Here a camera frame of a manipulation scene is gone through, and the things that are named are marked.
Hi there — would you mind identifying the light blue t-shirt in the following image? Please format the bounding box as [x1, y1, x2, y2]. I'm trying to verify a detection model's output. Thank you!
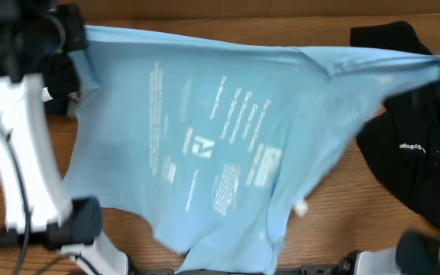
[63, 25, 440, 274]

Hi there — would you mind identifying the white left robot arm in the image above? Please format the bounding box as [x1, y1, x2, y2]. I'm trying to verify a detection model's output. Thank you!
[0, 1, 137, 274]

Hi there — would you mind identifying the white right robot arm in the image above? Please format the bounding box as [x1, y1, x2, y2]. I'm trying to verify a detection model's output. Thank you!
[328, 81, 440, 274]

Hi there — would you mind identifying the black folded shirt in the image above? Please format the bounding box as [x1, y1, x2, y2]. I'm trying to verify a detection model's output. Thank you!
[38, 53, 80, 115]

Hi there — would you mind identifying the black polo shirt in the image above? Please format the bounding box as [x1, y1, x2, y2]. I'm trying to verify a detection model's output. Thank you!
[349, 21, 440, 235]

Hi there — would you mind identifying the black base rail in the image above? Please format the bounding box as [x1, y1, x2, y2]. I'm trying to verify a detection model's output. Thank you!
[131, 264, 338, 275]

